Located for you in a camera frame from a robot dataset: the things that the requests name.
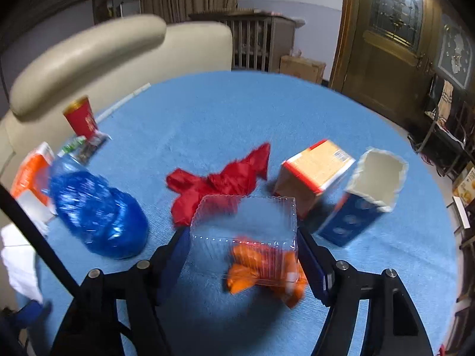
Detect yellow printed carton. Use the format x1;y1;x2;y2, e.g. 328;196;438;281
453;167;475;206

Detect red crumpled plastic bag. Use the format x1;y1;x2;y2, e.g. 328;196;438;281
166;142;270;227

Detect green candy wrapper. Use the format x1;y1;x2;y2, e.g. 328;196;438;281
57;136;87;157

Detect brown wooden glass door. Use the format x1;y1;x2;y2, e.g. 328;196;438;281
329;0;475;127

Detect beige leather sofa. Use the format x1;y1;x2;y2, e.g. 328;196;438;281
1;15;233;188

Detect metal frame chair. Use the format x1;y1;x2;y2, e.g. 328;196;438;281
408;75;474;178

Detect blue tablecloth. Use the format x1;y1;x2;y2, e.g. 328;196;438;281
16;70;458;356

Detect blue white torn carton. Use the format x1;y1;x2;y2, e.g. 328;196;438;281
317;148;408;247

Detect clear plastic container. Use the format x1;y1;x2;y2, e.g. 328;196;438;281
189;195;297;279

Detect orange snack wrapper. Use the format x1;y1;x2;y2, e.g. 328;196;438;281
225;238;308;309

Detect wooden slatted cabinet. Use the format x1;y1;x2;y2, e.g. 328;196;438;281
189;9;301;73

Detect white loose tissues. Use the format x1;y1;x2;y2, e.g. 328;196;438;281
0;192;51;305

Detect cardboard box on floor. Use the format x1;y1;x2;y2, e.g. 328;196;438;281
279;55;326;85

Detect red paper cup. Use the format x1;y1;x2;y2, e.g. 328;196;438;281
63;96;98;139

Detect blue plastic bag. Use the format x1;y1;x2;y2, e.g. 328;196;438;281
48;154;149;260

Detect dark snack packet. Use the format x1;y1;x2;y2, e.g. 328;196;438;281
75;131;110;166

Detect orange white tissue pack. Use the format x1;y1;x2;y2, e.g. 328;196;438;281
10;142;56;222

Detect orange white small box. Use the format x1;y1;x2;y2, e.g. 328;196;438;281
274;139;355;220

